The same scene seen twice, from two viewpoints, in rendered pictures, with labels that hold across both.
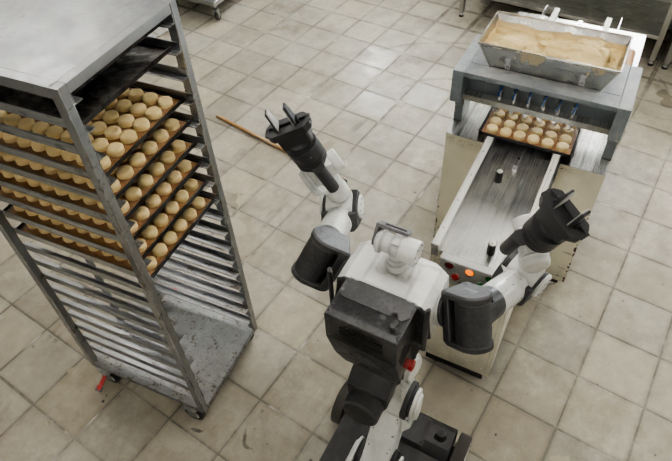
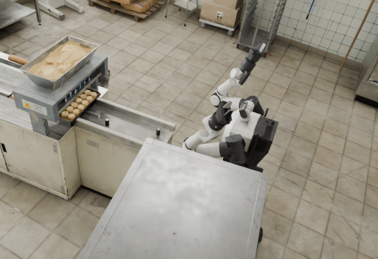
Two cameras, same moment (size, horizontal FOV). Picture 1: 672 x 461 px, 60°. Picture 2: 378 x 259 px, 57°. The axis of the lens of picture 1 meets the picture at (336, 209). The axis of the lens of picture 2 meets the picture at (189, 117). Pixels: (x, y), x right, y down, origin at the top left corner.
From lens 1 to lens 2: 2.21 m
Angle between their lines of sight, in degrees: 71
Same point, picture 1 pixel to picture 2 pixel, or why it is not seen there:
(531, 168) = (99, 111)
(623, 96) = (95, 55)
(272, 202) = not seen: outside the picture
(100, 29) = (193, 170)
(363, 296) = (261, 129)
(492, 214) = (132, 130)
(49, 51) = (226, 193)
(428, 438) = not seen: hidden behind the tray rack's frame
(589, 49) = (72, 49)
